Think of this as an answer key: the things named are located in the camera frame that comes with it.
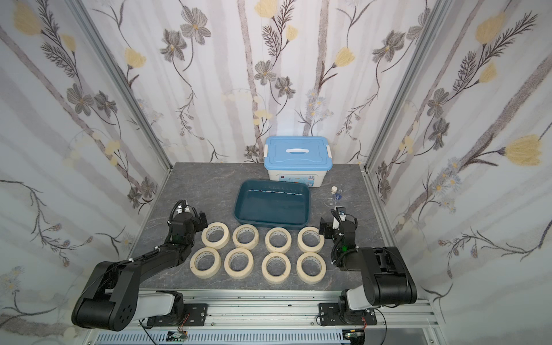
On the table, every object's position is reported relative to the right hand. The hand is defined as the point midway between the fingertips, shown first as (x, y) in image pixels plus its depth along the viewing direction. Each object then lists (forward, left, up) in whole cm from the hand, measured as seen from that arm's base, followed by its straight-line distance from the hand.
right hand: (338, 215), depth 92 cm
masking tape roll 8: (-21, +12, -6) cm, 25 cm away
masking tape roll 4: (-9, +12, -7) cm, 16 cm away
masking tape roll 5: (-20, +55, -8) cm, 59 cm away
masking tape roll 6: (-20, +42, -7) cm, 47 cm away
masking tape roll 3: (-9, +26, -8) cm, 28 cm away
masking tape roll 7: (-21, +26, -6) cm, 34 cm away
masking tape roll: (-7, +54, -9) cm, 55 cm away
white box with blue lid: (+26, +17, +7) cm, 33 cm away
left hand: (-1, +64, +1) cm, 64 cm away
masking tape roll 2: (-8, +40, -8) cm, 42 cm away
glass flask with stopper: (+11, -1, 0) cm, 12 cm away
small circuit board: (-45, +60, -6) cm, 75 cm away
